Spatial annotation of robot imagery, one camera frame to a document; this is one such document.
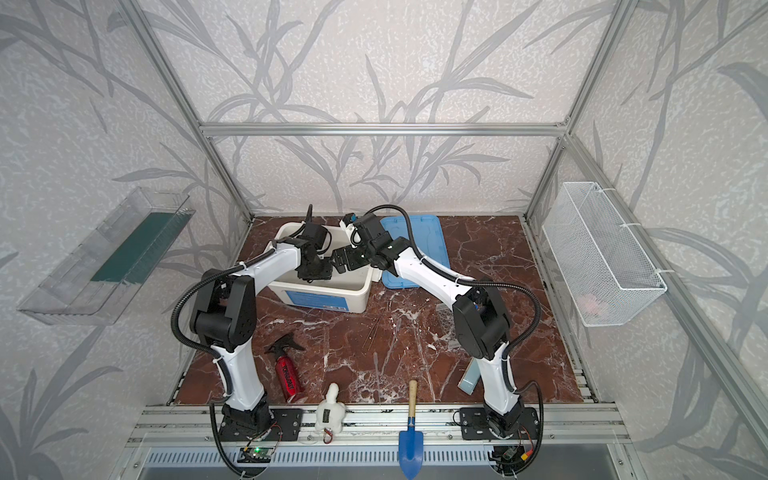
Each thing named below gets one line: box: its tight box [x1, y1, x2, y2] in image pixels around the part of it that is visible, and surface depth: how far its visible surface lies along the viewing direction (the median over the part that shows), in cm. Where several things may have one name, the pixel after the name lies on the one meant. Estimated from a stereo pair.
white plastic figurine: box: [315, 382, 346, 434], surface depth 75 cm
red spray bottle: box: [264, 333, 306, 403], surface depth 81 cm
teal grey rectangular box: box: [457, 357, 481, 396], surface depth 79 cm
